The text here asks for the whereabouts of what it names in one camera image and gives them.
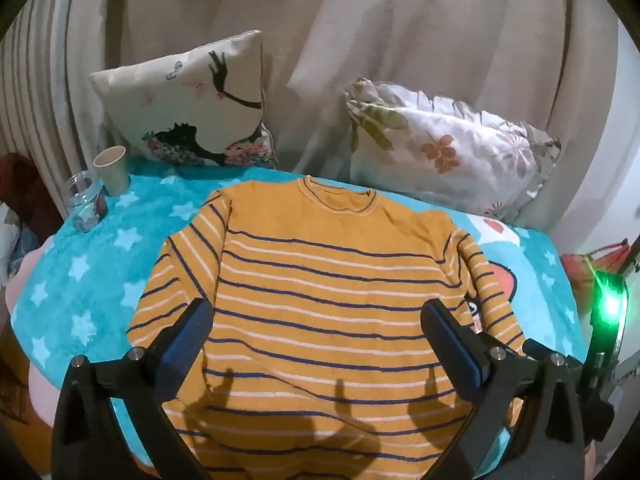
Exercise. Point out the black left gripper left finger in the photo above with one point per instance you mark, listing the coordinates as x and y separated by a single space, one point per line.
87 441

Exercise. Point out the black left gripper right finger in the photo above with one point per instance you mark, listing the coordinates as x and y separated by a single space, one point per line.
547 441

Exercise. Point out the mustard striped sweater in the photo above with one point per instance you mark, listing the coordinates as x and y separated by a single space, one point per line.
316 366

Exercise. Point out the white and blue clothes pile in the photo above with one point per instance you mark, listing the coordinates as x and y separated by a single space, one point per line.
17 240

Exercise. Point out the red bag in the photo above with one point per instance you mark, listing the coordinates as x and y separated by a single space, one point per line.
581 269

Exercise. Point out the turquoise star cartoon blanket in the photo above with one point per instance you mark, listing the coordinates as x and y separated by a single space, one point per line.
80 291

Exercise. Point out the white floral leaf pillow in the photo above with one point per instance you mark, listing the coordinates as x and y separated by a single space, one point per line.
444 152

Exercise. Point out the clear glass jar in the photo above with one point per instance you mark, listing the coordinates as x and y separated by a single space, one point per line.
84 199

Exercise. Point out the beige paper cup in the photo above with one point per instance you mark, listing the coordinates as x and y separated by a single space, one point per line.
111 167

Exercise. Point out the beige striped curtain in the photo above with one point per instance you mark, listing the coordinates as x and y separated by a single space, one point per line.
550 63

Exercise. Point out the cream girl-silhouette pillow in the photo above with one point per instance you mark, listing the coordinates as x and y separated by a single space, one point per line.
197 108

